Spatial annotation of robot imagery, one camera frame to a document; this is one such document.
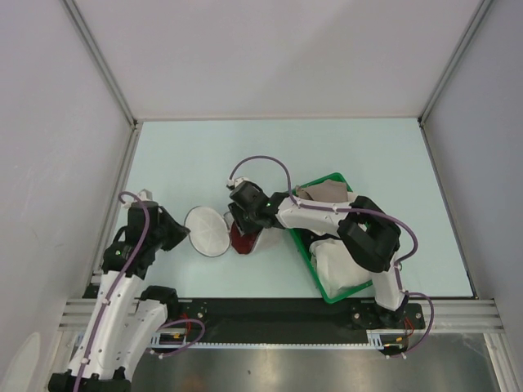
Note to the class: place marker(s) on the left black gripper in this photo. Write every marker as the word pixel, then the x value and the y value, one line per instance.
pixel 179 231

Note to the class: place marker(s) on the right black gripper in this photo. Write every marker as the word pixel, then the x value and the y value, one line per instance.
pixel 244 227

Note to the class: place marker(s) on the dark red bra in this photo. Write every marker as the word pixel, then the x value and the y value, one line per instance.
pixel 243 244

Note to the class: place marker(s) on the white mesh laundry bag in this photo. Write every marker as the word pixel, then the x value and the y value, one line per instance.
pixel 210 233

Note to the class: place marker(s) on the beige bra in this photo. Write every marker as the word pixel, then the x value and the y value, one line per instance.
pixel 329 191

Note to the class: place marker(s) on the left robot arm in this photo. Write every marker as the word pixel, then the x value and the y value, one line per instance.
pixel 126 313

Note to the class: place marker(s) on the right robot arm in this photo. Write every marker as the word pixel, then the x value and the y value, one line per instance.
pixel 371 237

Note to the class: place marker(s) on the white bra in basket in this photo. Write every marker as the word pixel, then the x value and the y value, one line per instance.
pixel 337 271

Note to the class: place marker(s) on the green plastic basket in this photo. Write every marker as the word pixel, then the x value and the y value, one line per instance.
pixel 303 238

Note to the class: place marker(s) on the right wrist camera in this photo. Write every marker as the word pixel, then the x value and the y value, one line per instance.
pixel 233 183

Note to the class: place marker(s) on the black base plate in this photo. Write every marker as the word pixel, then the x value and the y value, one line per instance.
pixel 296 321

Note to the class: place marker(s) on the light blue cable duct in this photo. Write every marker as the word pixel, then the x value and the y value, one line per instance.
pixel 171 340

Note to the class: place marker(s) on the left aluminium frame post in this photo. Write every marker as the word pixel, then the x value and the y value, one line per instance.
pixel 90 43

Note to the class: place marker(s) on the aluminium frame post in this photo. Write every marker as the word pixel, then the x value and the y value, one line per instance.
pixel 469 33
pixel 90 43

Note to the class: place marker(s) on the right aluminium frame post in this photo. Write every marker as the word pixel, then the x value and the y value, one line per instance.
pixel 469 33

